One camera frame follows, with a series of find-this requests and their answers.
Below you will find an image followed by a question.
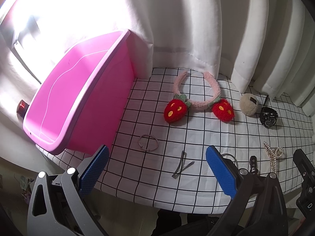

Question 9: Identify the red water bottle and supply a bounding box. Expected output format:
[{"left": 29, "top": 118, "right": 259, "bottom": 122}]
[{"left": 17, "top": 100, "right": 29, "bottom": 118}]

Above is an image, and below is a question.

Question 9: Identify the black printed hair scrunchie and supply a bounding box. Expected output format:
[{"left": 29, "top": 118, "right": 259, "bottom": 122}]
[{"left": 249, "top": 156, "right": 258, "bottom": 175}]

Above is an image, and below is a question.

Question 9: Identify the white black grid tablecloth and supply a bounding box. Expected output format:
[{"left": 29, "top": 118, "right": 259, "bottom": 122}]
[{"left": 36, "top": 66, "right": 315, "bottom": 215}]

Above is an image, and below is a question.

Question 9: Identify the pink plastic storage bin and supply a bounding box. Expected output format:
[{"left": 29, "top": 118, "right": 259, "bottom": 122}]
[{"left": 22, "top": 30, "right": 134, "bottom": 156}]

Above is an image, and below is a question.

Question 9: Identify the silver bangle bracelet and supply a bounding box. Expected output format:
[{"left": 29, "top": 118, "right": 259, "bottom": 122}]
[{"left": 137, "top": 134, "right": 160, "bottom": 151}]

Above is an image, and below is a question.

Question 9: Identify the white curtain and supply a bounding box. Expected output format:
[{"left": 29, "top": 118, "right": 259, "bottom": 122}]
[{"left": 1, "top": 0, "right": 314, "bottom": 118}]

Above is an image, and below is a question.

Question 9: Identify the dark metal hair clip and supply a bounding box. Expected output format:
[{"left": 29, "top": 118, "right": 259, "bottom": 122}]
[{"left": 172, "top": 150, "right": 194, "bottom": 179}]

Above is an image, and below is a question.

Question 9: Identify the beige fluffy round pouch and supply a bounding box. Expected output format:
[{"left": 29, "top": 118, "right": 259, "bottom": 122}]
[{"left": 239, "top": 93, "right": 258, "bottom": 116}]

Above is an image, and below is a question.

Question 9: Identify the pink strawberry plush headband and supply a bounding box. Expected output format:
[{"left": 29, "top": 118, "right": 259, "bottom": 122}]
[{"left": 163, "top": 71, "right": 234, "bottom": 124}]

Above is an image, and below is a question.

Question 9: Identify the black wrist watch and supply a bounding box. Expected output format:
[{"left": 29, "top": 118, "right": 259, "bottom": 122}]
[{"left": 259, "top": 95, "right": 278, "bottom": 128}]

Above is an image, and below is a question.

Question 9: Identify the silver metal ring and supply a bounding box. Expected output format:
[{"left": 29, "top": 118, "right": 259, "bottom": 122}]
[{"left": 220, "top": 153, "right": 239, "bottom": 169}]

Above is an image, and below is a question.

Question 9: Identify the pearl gold hair claw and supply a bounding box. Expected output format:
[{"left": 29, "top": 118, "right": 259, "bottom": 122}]
[{"left": 263, "top": 141, "right": 284, "bottom": 174}]

